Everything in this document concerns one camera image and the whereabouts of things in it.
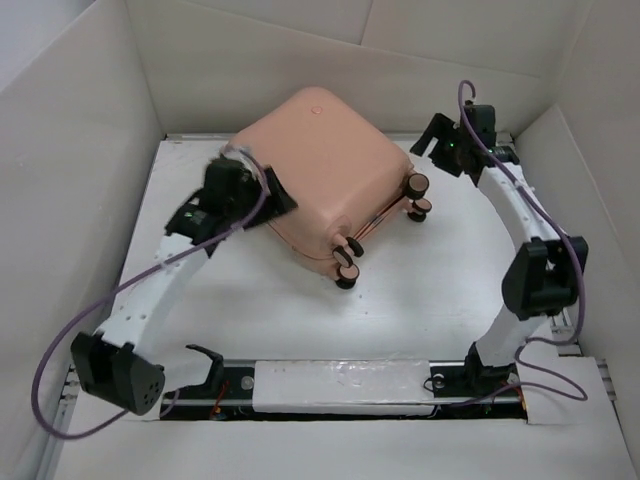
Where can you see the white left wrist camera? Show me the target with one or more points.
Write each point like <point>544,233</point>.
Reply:
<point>240,154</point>

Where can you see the black base rail with white cover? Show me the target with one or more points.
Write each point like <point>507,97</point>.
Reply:
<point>333,390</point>

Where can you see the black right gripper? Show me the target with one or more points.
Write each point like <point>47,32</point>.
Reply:
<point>441,128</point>

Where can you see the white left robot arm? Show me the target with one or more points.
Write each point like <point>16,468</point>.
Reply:
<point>113,363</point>

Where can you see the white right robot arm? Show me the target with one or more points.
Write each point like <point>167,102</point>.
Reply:
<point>546,274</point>

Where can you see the pink hard-shell suitcase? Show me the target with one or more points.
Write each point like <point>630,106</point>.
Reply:
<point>347,178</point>

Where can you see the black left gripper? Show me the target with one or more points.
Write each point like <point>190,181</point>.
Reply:
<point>278,205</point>

